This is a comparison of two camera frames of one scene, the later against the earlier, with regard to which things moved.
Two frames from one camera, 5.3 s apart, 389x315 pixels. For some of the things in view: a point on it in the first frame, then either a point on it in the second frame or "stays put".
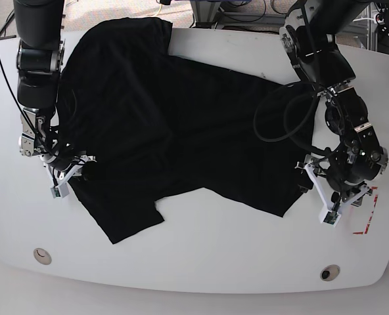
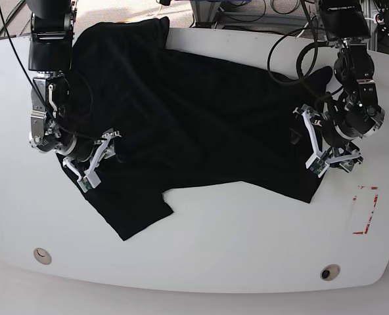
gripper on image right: [335, 201] to [343, 157]
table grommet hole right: [330, 272] stays put
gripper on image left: [60, 179] to [89, 155]
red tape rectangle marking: [368, 224] stays put
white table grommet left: [42, 256] stays put
